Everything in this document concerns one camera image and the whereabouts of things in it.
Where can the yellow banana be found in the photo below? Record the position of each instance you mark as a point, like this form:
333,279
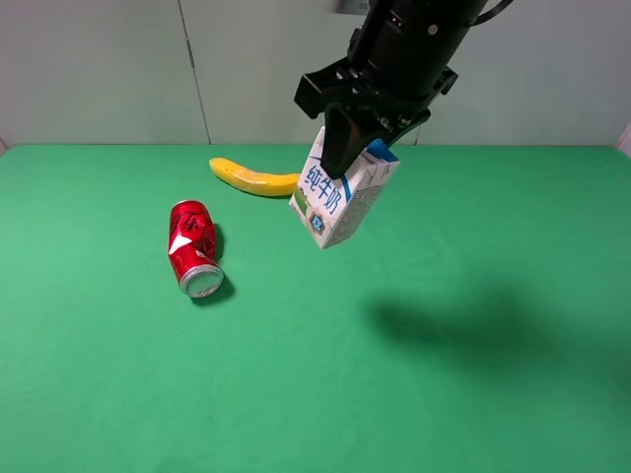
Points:
254,182

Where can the white blue milk carton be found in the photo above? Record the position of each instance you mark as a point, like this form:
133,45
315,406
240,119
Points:
333,209

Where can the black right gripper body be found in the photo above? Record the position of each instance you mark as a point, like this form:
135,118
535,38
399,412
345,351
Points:
389,70

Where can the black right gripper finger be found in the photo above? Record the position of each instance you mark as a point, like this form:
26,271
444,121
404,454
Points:
348,131
396,128

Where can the crushed red soda can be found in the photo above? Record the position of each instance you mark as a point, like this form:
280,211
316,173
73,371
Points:
192,249

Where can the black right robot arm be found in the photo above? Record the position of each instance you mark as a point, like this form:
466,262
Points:
463,14

